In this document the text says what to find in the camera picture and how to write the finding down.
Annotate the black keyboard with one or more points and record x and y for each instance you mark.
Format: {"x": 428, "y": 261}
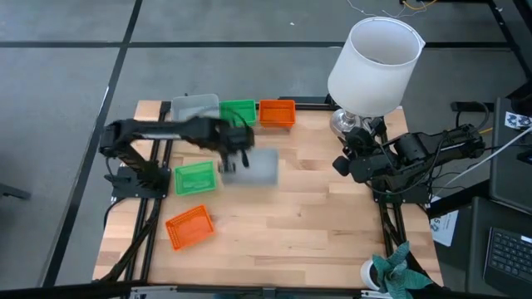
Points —
{"x": 511, "y": 257}

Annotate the white lamp shade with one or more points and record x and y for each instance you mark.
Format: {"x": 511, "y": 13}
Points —
{"x": 374, "y": 74}

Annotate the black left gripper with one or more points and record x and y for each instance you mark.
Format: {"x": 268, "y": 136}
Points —
{"x": 232, "y": 139}

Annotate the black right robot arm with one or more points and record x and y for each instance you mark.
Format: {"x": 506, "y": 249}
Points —
{"x": 436, "y": 145}

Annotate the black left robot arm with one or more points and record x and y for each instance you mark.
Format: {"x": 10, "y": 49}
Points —
{"x": 166, "y": 129}

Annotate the black diagonal desk leg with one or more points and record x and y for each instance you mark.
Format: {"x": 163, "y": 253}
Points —
{"x": 457, "y": 199}

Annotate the white plant pot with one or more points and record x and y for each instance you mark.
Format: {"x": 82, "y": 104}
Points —
{"x": 366, "y": 274}

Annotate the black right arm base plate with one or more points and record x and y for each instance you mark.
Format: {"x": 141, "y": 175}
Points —
{"x": 415, "y": 198}

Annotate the grey plastic bin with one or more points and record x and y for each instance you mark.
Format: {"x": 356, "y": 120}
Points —
{"x": 262, "y": 168}
{"x": 195, "y": 106}

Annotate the grey floor object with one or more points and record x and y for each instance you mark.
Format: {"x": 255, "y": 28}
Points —
{"x": 12, "y": 192}

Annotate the white paper sheet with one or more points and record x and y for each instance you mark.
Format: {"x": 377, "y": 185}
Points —
{"x": 445, "y": 230}

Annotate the black floor bar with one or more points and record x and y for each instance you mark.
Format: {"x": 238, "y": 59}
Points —
{"x": 461, "y": 106}

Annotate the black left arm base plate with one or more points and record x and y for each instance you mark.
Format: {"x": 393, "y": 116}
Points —
{"x": 124, "y": 191}

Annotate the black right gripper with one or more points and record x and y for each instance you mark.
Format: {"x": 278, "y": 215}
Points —
{"x": 374, "y": 164}

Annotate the dark grey desk panel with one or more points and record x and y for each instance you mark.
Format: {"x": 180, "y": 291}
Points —
{"x": 476, "y": 249}
{"x": 509, "y": 174}

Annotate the orange perforated plastic basket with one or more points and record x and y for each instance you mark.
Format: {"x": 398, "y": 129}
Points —
{"x": 277, "y": 113}
{"x": 190, "y": 227}

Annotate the green perforated plastic basket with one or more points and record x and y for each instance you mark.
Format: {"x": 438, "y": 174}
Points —
{"x": 195, "y": 178}
{"x": 245, "y": 107}

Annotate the white fiducial tag sheet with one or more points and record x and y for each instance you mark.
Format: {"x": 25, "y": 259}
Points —
{"x": 515, "y": 120}

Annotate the black aluminium frame rail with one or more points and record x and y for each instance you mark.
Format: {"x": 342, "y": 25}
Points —
{"x": 83, "y": 288}
{"x": 385, "y": 228}
{"x": 165, "y": 109}
{"x": 316, "y": 104}

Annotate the teal cloth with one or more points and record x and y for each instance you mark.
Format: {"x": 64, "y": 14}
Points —
{"x": 395, "y": 274}

